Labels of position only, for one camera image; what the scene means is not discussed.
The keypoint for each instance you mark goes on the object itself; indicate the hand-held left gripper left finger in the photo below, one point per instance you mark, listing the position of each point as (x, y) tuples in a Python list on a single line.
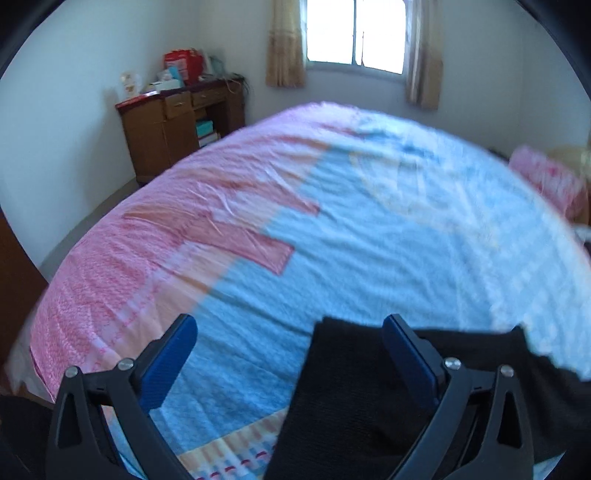
[(168, 357)]

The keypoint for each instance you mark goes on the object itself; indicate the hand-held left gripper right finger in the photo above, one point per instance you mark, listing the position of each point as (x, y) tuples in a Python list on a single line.
[(411, 357)]

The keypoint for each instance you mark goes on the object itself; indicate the black pants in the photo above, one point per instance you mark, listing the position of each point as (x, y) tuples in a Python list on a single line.
[(341, 392)]

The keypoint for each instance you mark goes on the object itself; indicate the bed with pink blue sheet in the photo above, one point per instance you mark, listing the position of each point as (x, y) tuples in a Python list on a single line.
[(369, 230)]

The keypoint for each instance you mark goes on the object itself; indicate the brown wooden door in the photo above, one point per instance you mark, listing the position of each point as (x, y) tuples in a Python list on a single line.
[(18, 286)]

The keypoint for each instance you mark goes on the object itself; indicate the white pillow with dark dots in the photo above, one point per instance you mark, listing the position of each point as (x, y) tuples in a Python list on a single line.
[(584, 234)]

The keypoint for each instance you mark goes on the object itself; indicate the brown wooden desk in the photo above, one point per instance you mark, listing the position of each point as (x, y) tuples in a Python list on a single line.
[(152, 134)]

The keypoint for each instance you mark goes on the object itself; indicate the pink floral folded blanket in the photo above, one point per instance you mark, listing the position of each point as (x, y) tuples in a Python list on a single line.
[(547, 177)]

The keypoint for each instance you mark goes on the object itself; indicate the teal box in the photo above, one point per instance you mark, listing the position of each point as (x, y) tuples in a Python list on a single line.
[(204, 128)]

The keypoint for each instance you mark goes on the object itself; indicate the cream wooden headboard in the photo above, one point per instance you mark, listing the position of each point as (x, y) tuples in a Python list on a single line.
[(572, 159)]

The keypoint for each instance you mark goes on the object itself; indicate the white tissue box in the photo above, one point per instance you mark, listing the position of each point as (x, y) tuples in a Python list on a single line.
[(164, 86)]

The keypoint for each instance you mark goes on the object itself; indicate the white printed card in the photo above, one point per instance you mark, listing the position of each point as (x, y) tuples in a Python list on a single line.
[(130, 85)]

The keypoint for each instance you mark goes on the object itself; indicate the red gift bag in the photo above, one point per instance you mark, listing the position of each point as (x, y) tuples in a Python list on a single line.
[(182, 64)]

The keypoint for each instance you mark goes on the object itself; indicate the white teal paper bag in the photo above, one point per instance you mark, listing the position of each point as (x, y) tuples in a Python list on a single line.
[(214, 67)]

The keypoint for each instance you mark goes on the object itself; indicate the beige patterned window curtain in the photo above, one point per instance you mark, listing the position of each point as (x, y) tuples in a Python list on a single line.
[(285, 46), (425, 60)]

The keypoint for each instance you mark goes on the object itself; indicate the sliding window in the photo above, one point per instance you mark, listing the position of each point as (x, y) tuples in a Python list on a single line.
[(355, 32)]

